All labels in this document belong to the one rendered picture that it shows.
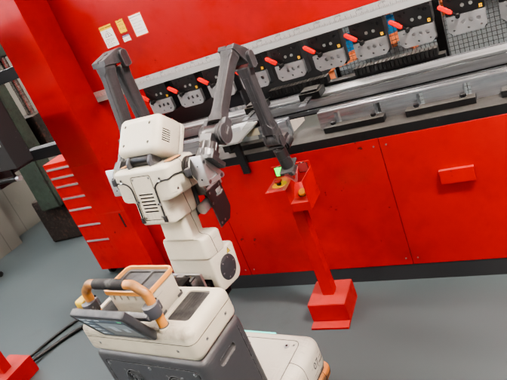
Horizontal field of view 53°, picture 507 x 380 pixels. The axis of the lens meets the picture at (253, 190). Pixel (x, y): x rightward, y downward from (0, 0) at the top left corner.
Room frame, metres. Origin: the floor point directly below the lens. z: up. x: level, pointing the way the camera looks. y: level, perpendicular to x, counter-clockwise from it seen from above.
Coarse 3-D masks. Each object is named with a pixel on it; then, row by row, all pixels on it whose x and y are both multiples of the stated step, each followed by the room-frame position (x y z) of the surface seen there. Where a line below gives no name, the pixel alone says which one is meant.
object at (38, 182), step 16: (0, 48) 4.93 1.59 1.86; (0, 64) 5.08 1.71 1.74; (16, 80) 5.10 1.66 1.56; (0, 96) 4.72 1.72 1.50; (16, 112) 4.78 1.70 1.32; (32, 112) 5.09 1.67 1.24; (32, 128) 4.94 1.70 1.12; (32, 144) 4.76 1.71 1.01; (48, 160) 4.84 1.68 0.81; (32, 176) 4.73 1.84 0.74; (48, 176) 4.73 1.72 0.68; (32, 192) 4.76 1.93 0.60; (48, 192) 4.70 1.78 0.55; (48, 208) 4.73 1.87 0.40; (64, 208) 4.77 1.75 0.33; (48, 224) 4.87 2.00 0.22; (64, 224) 4.80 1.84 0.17
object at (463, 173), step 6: (450, 168) 2.05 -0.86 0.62; (456, 168) 2.03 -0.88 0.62; (462, 168) 2.02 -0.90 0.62; (468, 168) 2.00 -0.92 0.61; (474, 168) 2.00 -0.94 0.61; (444, 174) 2.06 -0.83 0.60; (450, 174) 2.04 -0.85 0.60; (456, 174) 2.03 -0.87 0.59; (462, 174) 2.02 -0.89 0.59; (468, 174) 2.01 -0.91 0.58; (474, 174) 1.99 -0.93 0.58; (444, 180) 2.06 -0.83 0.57; (450, 180) 2.05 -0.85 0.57; (456, 180) 2.03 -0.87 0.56; (462, 180) 2.02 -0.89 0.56; (468, 180) 2.01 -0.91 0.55
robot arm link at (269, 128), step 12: (252, 60) 2.06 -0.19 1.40; (240, 72) 2.09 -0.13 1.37; (252, 72) 2.09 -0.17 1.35; (252, 84) 2.08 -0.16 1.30; (252, 96) 2.09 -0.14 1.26; (264, 108) 2.09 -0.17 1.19; (264, 120) 2.09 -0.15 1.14; (264, 132) 2.11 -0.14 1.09; (276, 132) 2.10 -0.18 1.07; (276, 144) 2.10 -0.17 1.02
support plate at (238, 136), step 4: (248, 124) 2.64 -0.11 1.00; (252, 124) 2.62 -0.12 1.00; (248, 128) 2.58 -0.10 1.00; (252, 128) 2.58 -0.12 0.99; (236, 132) 2.60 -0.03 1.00; (240, 132) 2.57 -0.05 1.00; (244, 132) 2.54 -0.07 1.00; (248, 132) 2.54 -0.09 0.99; (232, 136) 2.54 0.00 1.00; (236, 136) 2.52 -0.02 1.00; (240, 136) 2.49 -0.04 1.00; (244, 136) 2.49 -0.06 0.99; (232, 140) 2.48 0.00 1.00; (236, 140) 2.46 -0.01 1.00; (240, 140) 2.45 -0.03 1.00; (228, 144) 2.46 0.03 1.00; (232, 144) 2.44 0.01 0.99
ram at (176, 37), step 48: (48, 0) 3.11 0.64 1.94; (96, 0) 2.96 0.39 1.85; (144, 0) 2.81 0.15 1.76; (192, 0) 2.67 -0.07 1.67; (240, 0) 2.55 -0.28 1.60; (288, 0) 2.43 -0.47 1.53; (336, 0) 2.32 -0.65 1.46; (96, 48) 3.03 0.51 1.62; (144, 48) 2.87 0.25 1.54; (192, 48) 2.73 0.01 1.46
